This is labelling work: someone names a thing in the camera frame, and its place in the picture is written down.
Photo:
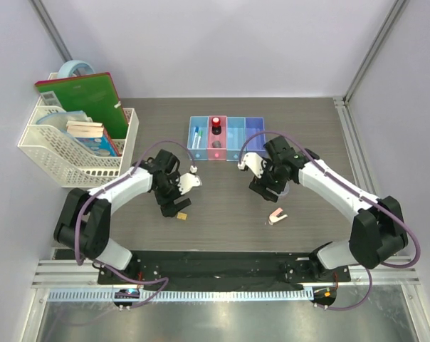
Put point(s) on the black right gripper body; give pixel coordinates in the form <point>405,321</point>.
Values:
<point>272,178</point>

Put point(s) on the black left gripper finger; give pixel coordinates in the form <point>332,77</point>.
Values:
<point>169,212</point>
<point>183,204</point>

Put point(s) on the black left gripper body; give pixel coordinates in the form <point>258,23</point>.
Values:
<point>169,192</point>

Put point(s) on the clear paperclip jar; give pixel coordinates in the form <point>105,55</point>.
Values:
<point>285,191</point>

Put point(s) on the pink staple remover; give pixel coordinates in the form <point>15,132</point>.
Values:
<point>276,216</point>

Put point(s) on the light blue drawer box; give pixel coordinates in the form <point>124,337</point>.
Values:
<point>203,123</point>

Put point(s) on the pink drawer box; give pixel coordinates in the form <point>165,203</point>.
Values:
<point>217,153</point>

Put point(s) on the blue white marker pen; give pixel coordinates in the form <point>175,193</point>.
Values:
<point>196,130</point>

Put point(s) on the red black stamp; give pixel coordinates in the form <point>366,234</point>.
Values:
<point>216,126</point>

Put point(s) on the purple drawer box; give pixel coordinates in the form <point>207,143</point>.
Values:
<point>255,125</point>

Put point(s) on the green white marker pen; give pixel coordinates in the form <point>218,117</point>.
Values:
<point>198,139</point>

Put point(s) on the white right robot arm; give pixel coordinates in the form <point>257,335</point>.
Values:
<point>377,230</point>

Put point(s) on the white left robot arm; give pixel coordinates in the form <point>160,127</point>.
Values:
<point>84,221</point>

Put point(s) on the white mesh file organizer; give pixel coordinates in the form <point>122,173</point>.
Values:
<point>66,160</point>

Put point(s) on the stack of notebooks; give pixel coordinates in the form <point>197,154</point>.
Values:
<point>80,129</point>

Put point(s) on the green folder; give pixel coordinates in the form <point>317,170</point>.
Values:
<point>94,94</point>

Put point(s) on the clear blue plastic pouch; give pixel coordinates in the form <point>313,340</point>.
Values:
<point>59,120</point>

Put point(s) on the light blue tape roll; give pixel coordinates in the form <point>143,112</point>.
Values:
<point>69,68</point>

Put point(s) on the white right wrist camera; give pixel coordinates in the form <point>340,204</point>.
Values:
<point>252,161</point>

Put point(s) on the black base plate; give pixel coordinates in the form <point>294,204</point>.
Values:
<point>230,271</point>

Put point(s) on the white slotted cable duct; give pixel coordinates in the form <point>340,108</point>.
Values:
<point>124,295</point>

